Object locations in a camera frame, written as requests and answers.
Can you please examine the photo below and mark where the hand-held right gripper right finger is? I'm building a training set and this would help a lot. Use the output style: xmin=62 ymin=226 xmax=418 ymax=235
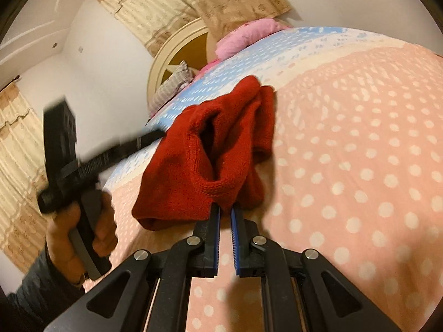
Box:
xmin=230 ymin=204 xmax=403 ymax=332

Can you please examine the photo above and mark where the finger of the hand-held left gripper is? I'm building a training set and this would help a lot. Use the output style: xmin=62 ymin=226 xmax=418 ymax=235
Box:
xmin=79 ymin=129 xmax=166 ymax=178

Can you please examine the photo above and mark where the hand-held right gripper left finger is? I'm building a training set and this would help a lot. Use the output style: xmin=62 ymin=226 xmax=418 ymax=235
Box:
xmin=43 ymin=202 xmax=222 ymax=332

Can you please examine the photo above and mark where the red knitted sweater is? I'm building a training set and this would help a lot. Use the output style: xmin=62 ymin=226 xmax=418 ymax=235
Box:
xmin=132 ymin=76 xmax=275 ymax=231

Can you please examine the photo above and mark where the person's left forearm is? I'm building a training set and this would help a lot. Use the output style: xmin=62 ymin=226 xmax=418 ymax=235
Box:
xmin=0 ymin=245 xmax=86 ymax=332

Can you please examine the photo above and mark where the person's left hand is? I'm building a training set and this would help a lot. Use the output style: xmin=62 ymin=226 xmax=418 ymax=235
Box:
xmin=45 ymin=196 xmax=119 ymax=286

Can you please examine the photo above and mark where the striped pillow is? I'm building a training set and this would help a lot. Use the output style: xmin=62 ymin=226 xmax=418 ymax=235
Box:
xmin=149 ymin=60 xmax=193 ymax=112

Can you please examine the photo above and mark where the cream round headboard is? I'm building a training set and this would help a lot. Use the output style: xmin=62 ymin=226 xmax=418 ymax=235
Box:
xmin=147 ymin=17 xmax=218 ymax=112

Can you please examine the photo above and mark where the pink polka dot blanket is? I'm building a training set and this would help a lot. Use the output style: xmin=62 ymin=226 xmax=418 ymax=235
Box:
xmin=104 ymin=26 xmax=443 ymax=332

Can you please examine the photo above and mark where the pink cloth bundle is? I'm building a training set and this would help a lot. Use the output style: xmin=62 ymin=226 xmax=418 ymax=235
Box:
xmin=194 ymin=19 xmax=291 ymax=77

